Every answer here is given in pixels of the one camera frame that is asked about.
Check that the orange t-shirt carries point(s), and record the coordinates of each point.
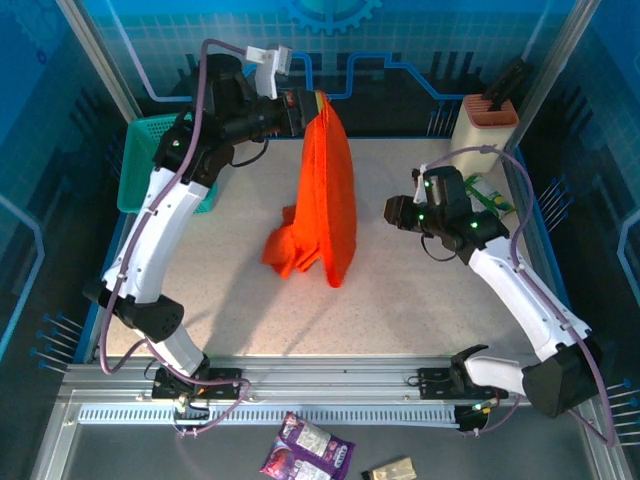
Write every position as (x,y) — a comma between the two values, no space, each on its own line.
(327,200)

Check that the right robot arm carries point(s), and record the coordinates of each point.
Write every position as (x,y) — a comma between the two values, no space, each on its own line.
(515,290)

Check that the green snack packet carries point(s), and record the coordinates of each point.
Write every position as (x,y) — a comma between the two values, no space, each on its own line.
(492,197)

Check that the teal plastic basket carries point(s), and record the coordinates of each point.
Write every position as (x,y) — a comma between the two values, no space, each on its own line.
(137,165)

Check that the purple snack packet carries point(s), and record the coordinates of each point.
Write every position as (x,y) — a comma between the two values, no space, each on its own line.
(320,440)
(282,462)

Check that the gold foil packet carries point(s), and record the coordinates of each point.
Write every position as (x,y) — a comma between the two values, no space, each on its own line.
(392,470)

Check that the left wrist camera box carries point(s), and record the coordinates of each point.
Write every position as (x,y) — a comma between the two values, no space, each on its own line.
(267,67)

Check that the aluminium frame post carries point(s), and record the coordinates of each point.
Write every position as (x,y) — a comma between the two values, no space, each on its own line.
(555,65)
(100,60)

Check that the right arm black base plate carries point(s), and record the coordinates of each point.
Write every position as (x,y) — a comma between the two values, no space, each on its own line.
(435,382)

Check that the aluminium frame rail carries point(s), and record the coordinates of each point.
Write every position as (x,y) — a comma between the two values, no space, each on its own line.
(325,377)

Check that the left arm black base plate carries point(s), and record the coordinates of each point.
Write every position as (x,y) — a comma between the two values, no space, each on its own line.
(225,382)

